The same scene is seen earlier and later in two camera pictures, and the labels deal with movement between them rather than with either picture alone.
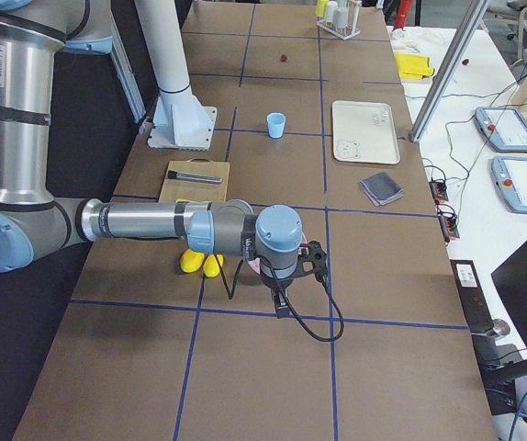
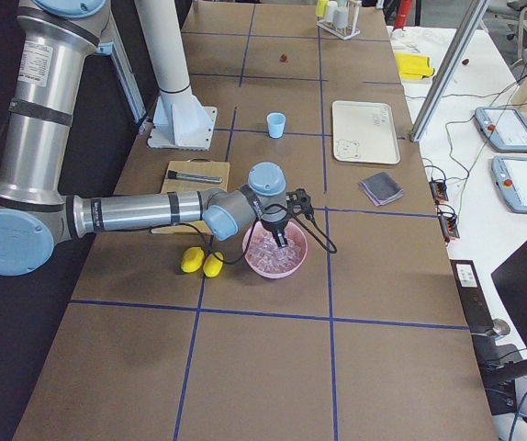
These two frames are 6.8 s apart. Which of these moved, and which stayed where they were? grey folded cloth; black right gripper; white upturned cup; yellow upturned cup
Moved: black right gripper
Stayed: white upturned cup; grey folded cloth; yellow upturned cup
